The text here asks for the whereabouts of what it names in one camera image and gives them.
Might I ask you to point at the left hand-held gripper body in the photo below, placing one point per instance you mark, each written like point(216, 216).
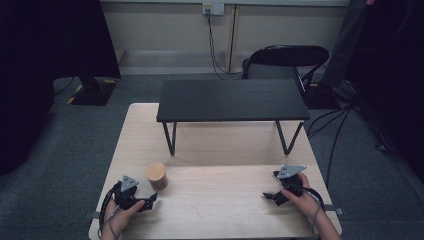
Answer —
point(128, 197)

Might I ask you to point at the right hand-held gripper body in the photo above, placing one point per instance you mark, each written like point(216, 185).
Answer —
point(290, 181)

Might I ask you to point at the wooden cylinder container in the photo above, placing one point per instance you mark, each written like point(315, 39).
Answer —
point(156, 176)

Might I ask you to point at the person's left hand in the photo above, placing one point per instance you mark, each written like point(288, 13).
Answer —
point(118, 218)

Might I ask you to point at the person's right hand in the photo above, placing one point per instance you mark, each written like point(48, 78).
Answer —
point(305, 201)

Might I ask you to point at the black floor box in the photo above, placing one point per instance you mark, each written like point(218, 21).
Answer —
point(321, 96)

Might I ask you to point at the black riser shelf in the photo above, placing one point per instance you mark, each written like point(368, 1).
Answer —
point(233, 100)

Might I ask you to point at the black stand base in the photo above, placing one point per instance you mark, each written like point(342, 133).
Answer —
point(95, 93)

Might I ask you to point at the black folding chair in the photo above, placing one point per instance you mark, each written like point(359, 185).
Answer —
point(286, 58)

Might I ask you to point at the grey leaning panel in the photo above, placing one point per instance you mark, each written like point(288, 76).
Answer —
point(346, 43)

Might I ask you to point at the dark curtain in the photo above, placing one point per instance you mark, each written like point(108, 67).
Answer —
point(396, 66)

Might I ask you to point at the black curtain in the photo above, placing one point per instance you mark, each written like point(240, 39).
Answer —
point(40, 66)

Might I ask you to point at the grey table bracket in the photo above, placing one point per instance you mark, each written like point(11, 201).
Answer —
point(334, 210)
point(92, 214)

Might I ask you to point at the white wall socket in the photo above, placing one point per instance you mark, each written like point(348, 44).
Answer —
point(213, 8)

